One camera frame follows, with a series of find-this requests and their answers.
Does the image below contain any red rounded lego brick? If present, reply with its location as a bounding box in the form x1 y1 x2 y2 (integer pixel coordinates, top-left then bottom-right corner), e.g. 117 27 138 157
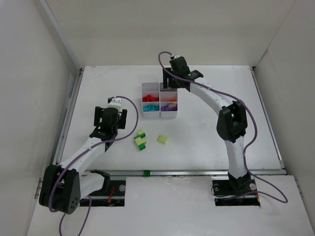
142 95 152 102

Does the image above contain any teal square lego brick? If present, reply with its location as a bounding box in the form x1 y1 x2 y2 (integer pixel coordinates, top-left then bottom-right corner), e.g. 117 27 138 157
143 105 155 112

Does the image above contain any teal rounded lego brick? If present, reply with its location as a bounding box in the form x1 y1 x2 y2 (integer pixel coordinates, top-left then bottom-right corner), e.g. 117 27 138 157
148 104 159 112

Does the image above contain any green and lime lego cluster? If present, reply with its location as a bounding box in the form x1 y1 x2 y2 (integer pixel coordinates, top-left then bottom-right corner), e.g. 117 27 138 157
134 130 147 150

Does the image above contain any lime square lego brick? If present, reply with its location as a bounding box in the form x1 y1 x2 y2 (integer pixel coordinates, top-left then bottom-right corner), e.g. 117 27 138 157
157 135 168 145

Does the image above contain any green lego brick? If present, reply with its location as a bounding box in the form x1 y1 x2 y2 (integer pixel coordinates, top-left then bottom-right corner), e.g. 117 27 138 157
143 170 151 177

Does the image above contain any orange round lego piece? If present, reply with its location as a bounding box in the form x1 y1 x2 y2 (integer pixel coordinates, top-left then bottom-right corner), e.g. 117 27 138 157
161 97 177 102

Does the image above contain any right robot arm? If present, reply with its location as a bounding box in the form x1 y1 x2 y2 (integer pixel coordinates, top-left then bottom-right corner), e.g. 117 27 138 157
163 55 251 197

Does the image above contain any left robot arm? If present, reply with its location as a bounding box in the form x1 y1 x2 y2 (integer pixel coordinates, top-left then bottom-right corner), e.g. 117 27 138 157
39 107 127 214

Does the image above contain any right white divided container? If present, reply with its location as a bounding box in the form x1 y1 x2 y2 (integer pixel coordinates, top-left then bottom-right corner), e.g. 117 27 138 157
159 83 178 119

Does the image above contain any white divided container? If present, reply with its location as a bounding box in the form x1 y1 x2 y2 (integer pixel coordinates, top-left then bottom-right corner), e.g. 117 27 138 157
159 83 178 119
141 82 160 118

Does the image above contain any left white divided container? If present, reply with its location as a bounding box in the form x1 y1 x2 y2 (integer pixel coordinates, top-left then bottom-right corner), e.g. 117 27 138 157
141 82 160 118

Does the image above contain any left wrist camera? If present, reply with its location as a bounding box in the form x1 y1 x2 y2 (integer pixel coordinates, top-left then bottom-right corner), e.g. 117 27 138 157
107 97 122 110

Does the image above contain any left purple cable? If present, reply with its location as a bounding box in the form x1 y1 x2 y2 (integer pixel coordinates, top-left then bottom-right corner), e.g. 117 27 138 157
48 95 139 236

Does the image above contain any purple cable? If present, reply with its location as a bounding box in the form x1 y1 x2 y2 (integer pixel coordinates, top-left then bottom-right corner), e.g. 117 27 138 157
157 51 288 204
48 95 139 236

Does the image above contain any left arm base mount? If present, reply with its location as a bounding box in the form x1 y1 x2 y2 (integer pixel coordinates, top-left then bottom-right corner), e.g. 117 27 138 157
90 179 126 207

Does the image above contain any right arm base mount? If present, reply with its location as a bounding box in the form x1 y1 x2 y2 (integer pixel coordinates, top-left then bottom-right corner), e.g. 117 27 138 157
211 178 260 207

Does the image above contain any aluminium rail front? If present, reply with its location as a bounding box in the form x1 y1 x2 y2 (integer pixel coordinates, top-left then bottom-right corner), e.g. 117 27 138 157
106 169 287 177

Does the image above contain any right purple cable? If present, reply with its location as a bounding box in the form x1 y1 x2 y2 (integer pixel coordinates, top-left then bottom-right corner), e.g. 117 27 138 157
157 51 288 204

